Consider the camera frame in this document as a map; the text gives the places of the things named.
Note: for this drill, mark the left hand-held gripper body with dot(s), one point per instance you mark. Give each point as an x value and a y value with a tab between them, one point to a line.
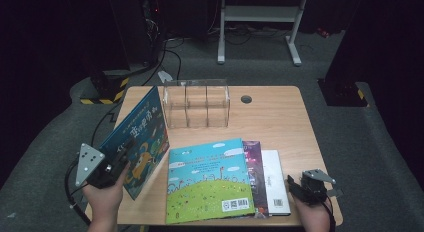
100	172

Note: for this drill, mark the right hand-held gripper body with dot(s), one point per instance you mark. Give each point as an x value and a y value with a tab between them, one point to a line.
315	188

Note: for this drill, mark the white book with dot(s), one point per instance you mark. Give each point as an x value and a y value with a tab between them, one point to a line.
275	178

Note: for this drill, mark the dark blue picture book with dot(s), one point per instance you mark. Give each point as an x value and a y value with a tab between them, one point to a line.
146	128

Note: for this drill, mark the purple magazine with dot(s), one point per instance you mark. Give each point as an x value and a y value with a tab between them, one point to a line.
256	172

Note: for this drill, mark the clear acrylic book rack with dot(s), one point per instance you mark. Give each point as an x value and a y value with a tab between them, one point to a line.
196	103

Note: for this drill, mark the light blue green picture book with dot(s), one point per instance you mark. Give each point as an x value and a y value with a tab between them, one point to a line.
206	185

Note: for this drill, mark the person's right hand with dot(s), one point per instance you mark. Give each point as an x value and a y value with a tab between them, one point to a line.
315	218

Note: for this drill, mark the person's left hand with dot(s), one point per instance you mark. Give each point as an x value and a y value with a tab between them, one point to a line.
103	203

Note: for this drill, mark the grey tape piece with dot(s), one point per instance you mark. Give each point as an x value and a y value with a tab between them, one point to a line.
336	192

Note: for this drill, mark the black yellow striped base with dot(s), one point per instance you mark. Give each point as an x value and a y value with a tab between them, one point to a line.
343	93
106	88

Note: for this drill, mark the small white floor object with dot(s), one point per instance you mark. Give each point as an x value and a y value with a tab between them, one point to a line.
164	76

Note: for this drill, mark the small grey floor tape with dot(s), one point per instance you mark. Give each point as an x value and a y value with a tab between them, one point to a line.
11	215

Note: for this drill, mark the dark equipment tower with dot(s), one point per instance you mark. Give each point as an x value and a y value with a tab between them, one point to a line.
136	25

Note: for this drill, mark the small red object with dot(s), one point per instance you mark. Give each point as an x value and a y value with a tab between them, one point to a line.
322	32

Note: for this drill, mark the white metal stand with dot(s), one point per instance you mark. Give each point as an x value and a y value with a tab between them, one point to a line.
260	13

